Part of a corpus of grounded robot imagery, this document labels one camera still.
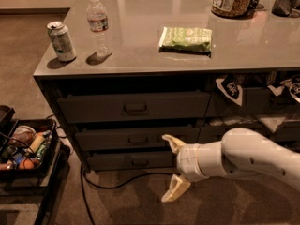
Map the black cart frame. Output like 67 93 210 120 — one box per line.
0 105 70 225

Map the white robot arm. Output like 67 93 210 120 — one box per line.
162 127 300 203

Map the orange fruit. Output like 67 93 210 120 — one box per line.
19 158 35 170

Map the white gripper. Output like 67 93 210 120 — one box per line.
161 134 208 203

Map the green snack bag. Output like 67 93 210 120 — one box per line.
158 27 212 53

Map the black bin of items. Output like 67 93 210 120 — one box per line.
0 119 58 179

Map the clear plastic water bottle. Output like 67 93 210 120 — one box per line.
86 0 113 57

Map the grey drawer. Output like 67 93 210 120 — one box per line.
75 126 200 151
198 122 300 143
86 151 173 171
206 87 300 117
57 91 210 123

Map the large jar of nuts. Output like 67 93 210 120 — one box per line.
211 0 250 18

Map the dark glass container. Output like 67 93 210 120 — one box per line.
272 0 298 17

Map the silver green soda can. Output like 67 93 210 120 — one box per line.
47 21 76 62

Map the black power cable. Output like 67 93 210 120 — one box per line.
80 164 176 225

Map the grey drawer cabinet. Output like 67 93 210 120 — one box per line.
34 0 300 171

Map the yellow mustard bottle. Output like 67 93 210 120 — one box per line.
27 130 51 154

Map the black white snack bag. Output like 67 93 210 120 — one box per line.
268 75 300 103

